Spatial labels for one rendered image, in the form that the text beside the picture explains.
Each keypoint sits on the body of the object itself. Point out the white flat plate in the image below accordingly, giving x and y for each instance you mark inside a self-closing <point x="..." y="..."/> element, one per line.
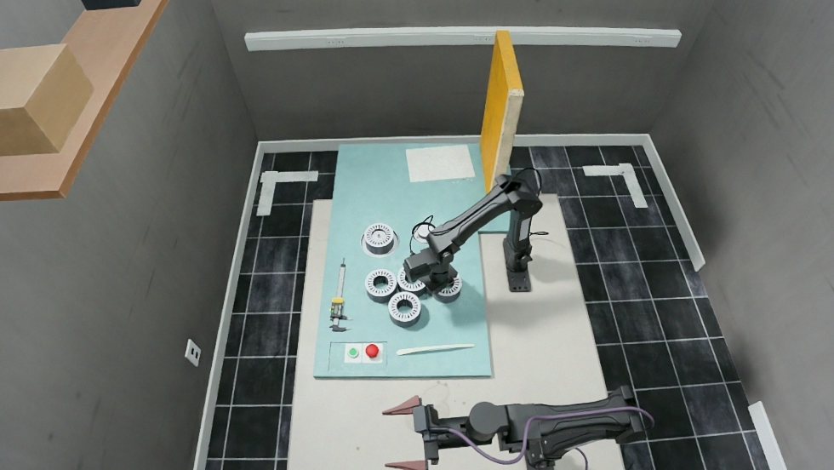
<point x="439" y="163"/>

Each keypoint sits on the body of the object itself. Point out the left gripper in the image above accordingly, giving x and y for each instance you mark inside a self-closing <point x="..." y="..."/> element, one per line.
<point x="430" y="449"/>

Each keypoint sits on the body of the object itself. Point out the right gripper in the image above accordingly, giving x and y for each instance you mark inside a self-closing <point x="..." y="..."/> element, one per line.
<point x="436" y="282"/>

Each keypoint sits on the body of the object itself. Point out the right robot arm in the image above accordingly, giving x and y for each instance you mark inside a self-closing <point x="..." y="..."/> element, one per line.
<point x="443" y="245"/>

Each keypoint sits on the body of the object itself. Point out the steel caliper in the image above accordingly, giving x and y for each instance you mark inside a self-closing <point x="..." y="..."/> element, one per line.
<point x="337" y="303"/>

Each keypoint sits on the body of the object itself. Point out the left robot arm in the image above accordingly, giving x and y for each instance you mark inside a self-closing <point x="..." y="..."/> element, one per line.
<point x="549" y="439"/>

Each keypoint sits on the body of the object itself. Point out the white long thin bar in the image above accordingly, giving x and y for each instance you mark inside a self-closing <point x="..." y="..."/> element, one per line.
<point x="416" y="349"/>

